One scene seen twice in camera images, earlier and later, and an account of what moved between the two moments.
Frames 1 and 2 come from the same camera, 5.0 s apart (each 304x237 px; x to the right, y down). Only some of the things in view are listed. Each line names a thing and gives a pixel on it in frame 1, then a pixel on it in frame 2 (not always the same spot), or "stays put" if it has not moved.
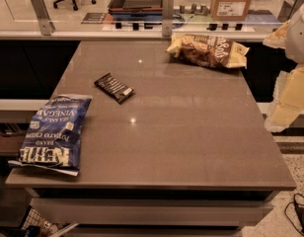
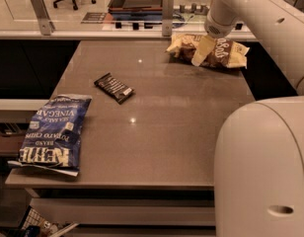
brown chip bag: [206, 51] stays put
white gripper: [299, 39] to [215, 26]
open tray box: [137, 2] stays put
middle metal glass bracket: [167, 12] stays put
